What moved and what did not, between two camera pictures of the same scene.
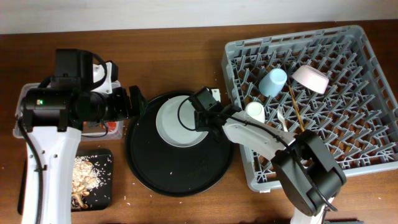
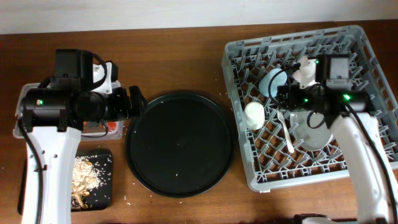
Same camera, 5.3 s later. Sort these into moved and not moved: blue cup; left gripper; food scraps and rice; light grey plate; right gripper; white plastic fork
Moved: light grey plate; right gripper
Not moved: blue cup; left gripper; food scraps and rice; white plastic fork
